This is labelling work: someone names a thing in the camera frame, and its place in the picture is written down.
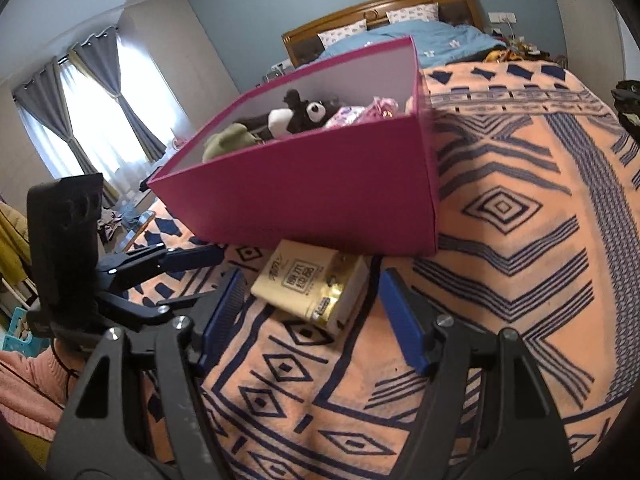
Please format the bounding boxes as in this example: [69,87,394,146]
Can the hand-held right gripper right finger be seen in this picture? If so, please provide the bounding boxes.
[377,267,573,480]

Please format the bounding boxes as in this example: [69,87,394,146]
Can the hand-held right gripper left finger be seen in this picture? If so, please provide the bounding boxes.
[47,267,248,480]

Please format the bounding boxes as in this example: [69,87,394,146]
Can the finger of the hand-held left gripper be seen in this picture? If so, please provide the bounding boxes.
[99,292,212,333]
[96,242,226,294]

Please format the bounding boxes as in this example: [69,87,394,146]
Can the yellow tissue pack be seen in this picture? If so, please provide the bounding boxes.
[250,239,369,337]

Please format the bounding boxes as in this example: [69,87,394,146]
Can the green plush toy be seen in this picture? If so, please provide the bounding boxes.
[201,123,264,164]

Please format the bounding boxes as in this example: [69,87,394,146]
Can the magenta cardboard box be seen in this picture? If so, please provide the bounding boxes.
[146,36,442,256]

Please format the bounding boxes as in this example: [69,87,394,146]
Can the dark grey plush toy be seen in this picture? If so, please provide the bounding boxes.
[234,88,342,142]

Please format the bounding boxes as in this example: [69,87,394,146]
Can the pink floral packet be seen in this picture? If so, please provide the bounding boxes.
[324,104,373,129]

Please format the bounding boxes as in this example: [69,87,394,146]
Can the bright pink plastic packet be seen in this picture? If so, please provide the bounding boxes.
[367,97,401,119]

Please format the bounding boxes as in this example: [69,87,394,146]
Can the person's left forearm pink sleeve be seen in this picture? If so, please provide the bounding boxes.
[0,346,78,433]

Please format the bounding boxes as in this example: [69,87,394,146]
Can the yellow coat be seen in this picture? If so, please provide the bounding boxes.
[0,204,29,282]

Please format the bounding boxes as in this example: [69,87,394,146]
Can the teal plastic basket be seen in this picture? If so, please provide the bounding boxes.
[0,305,37,352]

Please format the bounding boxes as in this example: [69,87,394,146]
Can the orange blue patterned blanket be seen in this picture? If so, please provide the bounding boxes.
[122,59,640,480]

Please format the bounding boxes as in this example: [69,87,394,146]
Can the grey curtain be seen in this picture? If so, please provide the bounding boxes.
[67,30,167,162]
[12,57,97,177]

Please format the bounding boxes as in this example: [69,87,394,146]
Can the wooden bed with blue duvet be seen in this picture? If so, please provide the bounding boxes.
[281,0,487,69]

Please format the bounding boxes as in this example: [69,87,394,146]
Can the white patterned pillow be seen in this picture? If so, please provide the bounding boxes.
[385,3,441,25]
[317,19,369,54]

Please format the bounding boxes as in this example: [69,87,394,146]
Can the yellow toy pile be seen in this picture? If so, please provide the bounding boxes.
[484,40,542,64]

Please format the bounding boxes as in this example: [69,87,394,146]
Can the dark object at bedside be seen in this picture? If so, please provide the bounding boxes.
[611,79,640,133]

